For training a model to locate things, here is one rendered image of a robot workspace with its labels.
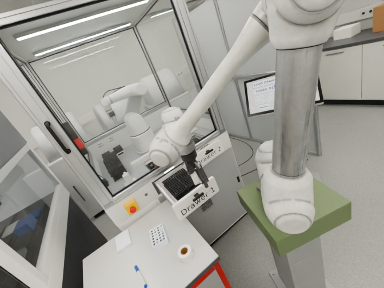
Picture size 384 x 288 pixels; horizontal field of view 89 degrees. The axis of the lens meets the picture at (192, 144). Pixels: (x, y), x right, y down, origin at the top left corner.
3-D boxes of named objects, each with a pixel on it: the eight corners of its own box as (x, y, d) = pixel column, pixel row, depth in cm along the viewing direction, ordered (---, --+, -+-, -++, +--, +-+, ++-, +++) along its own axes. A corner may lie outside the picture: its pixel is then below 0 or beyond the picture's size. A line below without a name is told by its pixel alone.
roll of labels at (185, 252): (178, 258, 95) (174, 252, 93) (187, 246, 98) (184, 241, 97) (186, 266, 90) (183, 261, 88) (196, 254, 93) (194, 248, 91)
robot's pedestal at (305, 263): (340, 297, 118) (336, 212, 86) (298, 321, 116) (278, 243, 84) (303, 254, 145) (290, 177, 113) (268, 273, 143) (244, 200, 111)
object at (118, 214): (231, 146, 159) (227, 130, 153) (116, 226, 125) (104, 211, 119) (180, 128, 239) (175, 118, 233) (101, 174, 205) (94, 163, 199)
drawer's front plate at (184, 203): (219, 190, 116) (214, 176, 112) (180, 221, 107) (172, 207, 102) (218, 189, 118) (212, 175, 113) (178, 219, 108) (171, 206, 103)
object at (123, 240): (132, 244, 113) (131, 242, 112) (118, 254, 110) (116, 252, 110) (128, 230, 124) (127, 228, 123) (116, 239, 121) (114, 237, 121)
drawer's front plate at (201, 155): (224, 150, 154) (220, 138, 149) (195, 170, 144) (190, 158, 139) (223, 150, 155) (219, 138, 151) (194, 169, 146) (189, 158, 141)
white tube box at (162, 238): (169, 243, 104) (166, 239, 102) (155, 251, 103) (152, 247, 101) (164, 227, 115) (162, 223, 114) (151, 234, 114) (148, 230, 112)
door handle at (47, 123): (71, 154, 99) (47, 121, 91) (66, 156, 98) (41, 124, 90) (72, 151, 103) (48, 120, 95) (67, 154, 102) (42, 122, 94)
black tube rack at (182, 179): (202, 187, 122) (199, 179, 119) (179, 204, 116) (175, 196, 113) (186, 174, 141) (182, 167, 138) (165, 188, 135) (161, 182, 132)
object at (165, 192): (215, 189, 117) (211, 181, 114) (180, 216, 108) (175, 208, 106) (184, 167, 150) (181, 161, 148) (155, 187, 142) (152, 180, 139)
